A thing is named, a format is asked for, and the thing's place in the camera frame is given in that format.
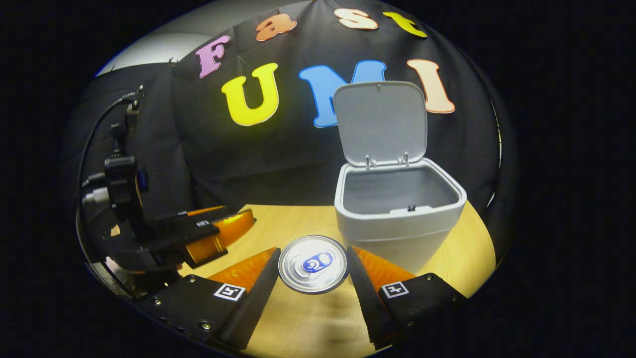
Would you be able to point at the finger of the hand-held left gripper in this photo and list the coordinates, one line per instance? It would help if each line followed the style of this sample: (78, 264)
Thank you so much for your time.
(206, 211)
(218, 238)

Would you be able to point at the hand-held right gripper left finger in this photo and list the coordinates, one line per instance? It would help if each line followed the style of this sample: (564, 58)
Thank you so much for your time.
(258, 298)

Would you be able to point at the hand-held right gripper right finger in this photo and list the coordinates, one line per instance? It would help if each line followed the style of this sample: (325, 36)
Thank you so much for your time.
(367, 303)

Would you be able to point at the silver pop can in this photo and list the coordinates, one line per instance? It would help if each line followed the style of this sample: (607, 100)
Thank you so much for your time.
(313, 263)

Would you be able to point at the white desktop garbage bin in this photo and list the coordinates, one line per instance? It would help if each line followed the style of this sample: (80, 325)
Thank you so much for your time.
(397, 233)

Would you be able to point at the wooden desktop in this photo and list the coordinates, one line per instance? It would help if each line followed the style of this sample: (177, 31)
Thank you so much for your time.
(308, 323)

